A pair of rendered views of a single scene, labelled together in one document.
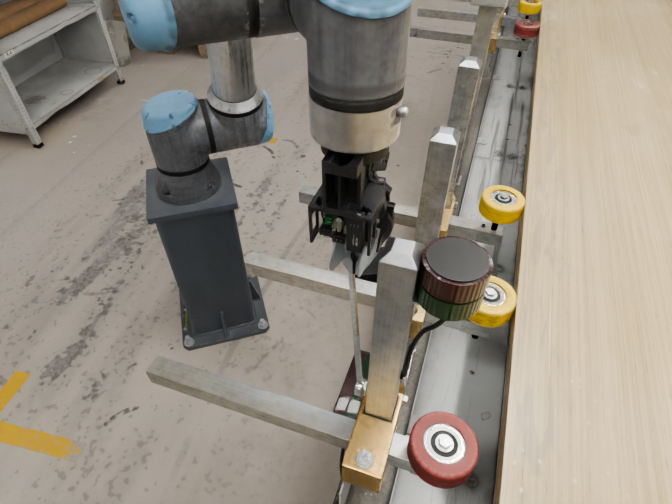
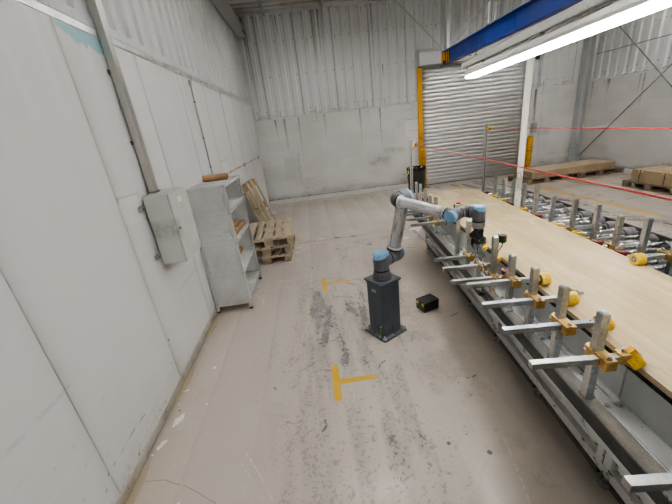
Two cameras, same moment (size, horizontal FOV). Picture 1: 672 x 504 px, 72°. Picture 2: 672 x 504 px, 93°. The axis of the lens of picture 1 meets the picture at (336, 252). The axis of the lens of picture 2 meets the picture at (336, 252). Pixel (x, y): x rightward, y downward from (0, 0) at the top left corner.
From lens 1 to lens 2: 2.22 m
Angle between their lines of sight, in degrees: 27
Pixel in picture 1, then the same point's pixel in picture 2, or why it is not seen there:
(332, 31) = (480, 214)
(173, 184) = (384, 275)
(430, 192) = not seen: hidden behind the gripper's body
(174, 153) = (385, 264)
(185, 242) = (387, 294)
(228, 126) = (396, 254)
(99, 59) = (250, 270)
